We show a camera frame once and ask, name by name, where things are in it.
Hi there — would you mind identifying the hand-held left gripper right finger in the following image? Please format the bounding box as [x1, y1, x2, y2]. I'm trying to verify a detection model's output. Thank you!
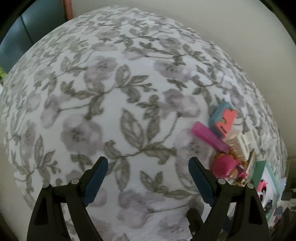
[188, 157, 271, 241]

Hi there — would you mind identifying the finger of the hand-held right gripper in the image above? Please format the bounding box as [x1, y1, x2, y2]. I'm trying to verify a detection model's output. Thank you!
[187, 208, 204, 241]

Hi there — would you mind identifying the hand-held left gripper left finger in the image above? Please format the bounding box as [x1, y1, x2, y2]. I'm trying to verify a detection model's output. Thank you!
[26, 156, 109, 241]

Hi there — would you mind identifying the pink toy dog figure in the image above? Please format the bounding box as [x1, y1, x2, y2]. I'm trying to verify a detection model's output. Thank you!
[211, 152, 248, 180]

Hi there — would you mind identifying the magenta plastic bar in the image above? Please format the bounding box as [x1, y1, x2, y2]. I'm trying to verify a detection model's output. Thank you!
[191, 122, 230, 153]

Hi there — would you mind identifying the teal rimmed white tray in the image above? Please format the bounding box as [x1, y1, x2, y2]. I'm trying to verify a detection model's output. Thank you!
[251, 160, 287, 227]

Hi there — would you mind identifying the white hair claw clip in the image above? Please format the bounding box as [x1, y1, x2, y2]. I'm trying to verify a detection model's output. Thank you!
[228, 132, 253, 163]

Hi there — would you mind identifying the pink smartwatch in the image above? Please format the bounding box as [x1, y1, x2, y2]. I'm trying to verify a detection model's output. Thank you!
[258, 179, 269, 192]

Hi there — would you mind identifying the blue pink eraser black print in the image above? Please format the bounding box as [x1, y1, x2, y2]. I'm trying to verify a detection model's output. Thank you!
[208, 102, 238, 138]

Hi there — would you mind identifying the dark cabinet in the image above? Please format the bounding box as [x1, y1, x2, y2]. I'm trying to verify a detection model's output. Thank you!
[0, 7, 67, 70]

